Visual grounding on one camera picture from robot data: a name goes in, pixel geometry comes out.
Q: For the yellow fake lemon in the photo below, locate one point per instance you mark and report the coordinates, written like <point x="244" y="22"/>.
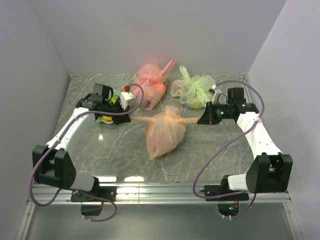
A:
<point x="107" y="118"/>

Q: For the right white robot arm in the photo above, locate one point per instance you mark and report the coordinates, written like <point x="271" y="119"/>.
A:
<point x="271" y="169"/>

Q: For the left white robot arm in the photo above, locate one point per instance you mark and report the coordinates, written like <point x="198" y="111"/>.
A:
<point x="52" y="162"/>

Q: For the light green plate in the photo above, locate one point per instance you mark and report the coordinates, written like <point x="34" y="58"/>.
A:
<point x="100" y="120"/>

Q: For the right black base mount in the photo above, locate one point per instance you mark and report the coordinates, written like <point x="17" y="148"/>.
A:
<point x="228" y="201"/>

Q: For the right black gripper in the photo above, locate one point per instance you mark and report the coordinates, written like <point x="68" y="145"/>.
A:
<point x="209" y="117"/>

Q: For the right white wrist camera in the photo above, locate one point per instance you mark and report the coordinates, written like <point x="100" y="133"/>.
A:
<point x="215" y="92"/>

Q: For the pink tied plastic bag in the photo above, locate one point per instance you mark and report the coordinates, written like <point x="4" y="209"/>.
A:
<point x="154" y="82"/>

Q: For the green fake lime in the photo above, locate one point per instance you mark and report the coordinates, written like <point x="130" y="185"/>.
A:
<point x="114" y="100"/>

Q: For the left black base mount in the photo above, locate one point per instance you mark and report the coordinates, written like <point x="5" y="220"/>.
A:
<point x="92" y="203"/>

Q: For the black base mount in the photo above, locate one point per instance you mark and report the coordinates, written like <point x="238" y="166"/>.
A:
<point x="228" y="201"/>
<point x="92" y="203"/>

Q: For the green tied plastic bag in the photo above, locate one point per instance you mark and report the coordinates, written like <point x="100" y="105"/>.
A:
<point x="192" y="91"/>

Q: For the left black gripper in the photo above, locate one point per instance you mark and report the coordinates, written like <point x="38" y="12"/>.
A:
<point x="120" y="118"/>

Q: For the orange plastic bag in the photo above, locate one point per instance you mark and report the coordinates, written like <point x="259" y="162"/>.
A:
<point x="165" y="130"/>

